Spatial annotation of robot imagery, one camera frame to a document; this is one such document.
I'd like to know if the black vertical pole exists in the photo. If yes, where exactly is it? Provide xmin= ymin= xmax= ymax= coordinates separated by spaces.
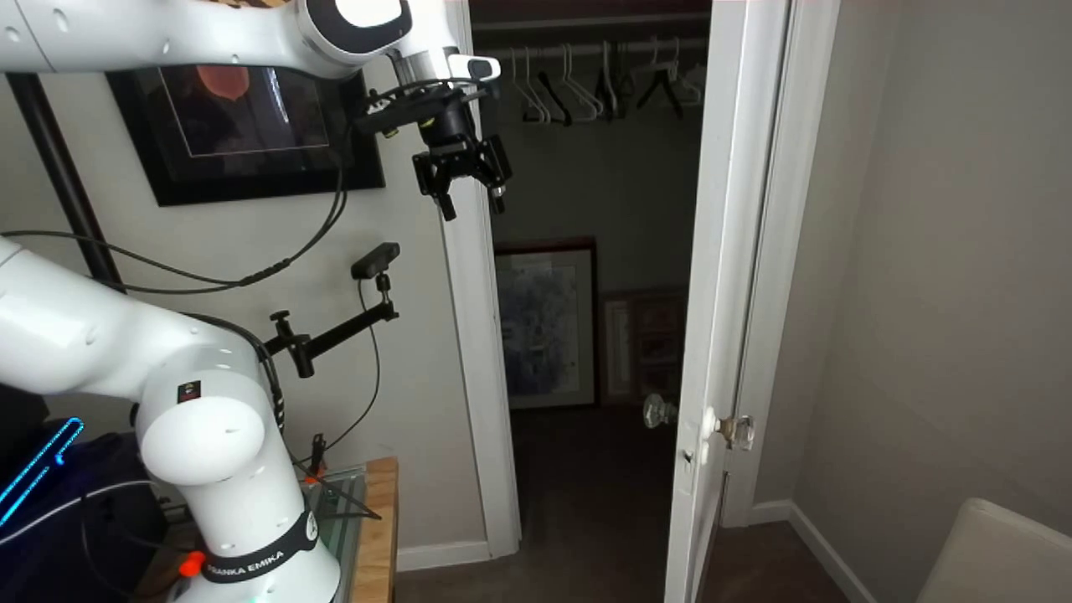
xmin=2 ymin=71 xmax=126 ymax=299

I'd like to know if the clear glass plate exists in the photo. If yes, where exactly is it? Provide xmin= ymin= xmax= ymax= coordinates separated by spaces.
xmin=290 ymin=465 xmax=371 ymax=579

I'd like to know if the closet hanging rod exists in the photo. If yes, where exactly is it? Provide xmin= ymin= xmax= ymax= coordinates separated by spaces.
xmin=487 ymin=38 xmax=712 ymax=63

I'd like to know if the clothes hanger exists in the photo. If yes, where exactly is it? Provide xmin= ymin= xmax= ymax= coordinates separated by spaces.
xmin=551 ymin=43 xmax=623 ymax=128
xmin=669 ymin=39 xmax=710 ymax=112
xmin=505 ymin=51 xmax=560 ymax=128
xmin=618 ymin=43 xmax=689 ymax=119

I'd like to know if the small dark framed picture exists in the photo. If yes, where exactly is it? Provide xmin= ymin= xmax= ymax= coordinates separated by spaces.
xmin=596 ymin=286 xmax=688 ymax=409

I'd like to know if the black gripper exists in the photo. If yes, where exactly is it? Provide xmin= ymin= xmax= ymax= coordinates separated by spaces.
xmin=410 ymin=103 xmax=520 ymax=224

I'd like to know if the white baseboard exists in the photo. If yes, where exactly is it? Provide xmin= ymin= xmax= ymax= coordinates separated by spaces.
xmin=742 ymin=497 xmax=880 ymax=603
xmin=393 ymin=537 xmax=495 ymax=575

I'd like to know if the thick black cable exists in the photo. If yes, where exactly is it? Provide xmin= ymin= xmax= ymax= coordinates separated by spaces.
xmin=0 ymin=163 xmax=353 ymax=302

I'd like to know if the black bag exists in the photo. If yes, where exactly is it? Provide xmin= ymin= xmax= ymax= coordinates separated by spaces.
xmin=0 ymin=428 xmax=174 ymax=603

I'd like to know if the white chair corner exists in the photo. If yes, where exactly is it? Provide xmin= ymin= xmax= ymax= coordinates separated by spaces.
xmin=912 ymin=492 xmax=1072 ymax=603

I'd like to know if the wooden table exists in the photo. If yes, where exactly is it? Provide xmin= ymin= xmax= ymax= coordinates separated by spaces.
xmin=331 ymin=454 xmax=402 ymax=603

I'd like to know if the black external camera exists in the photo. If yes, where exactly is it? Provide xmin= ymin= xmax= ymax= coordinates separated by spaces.
xmin=349 ymin=238 xmax=406 ymax=286

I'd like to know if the small orange object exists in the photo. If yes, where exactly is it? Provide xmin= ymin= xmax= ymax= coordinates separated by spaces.
xmin=174 ymin=545 xmax=214 ymax=583

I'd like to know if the glass faceted door knob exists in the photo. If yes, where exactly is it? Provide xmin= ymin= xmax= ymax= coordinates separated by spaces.
xmin=637 ymin=388 xmax=681 ymax=435

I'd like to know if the closet shelf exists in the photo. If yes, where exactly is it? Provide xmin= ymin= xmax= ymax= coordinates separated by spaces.
xmin=464 ymin=7 xmax=717 ymax=38

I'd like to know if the large dark framed picture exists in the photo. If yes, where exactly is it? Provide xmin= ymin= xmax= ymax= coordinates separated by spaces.
xmin=493 ymin=236 xmax=603 ymax=417

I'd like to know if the thin black camera cable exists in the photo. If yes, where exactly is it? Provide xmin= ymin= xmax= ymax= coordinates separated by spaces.
xmin=319 ymin=277 xmax=388 ymax=454

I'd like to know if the blue lit device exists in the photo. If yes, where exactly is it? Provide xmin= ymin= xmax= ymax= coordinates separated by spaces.
xmin=0 ymin=412 xmax=90 ymax=530

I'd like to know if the white closet door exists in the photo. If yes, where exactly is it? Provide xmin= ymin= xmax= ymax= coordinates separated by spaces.
xmin=661 ymin=0 xmax=768 ymax=603

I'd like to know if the silver door knob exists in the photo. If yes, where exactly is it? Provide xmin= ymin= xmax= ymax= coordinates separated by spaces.
xmin=712 ymin=412 xmax=761 ymax=456

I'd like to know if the black framed wall picture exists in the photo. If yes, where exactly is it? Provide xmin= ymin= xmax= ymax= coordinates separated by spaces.
xmin=104 ymin=63 xmax=388 ymax=210

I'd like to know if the black table clamp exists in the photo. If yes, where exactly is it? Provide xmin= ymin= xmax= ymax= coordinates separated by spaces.
xmin=300 ymin=428 xmax=339 ymax=488

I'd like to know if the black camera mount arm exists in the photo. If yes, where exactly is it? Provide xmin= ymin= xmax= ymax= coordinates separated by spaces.
xmin=262 ymin=272 xmax=402 ymax=382

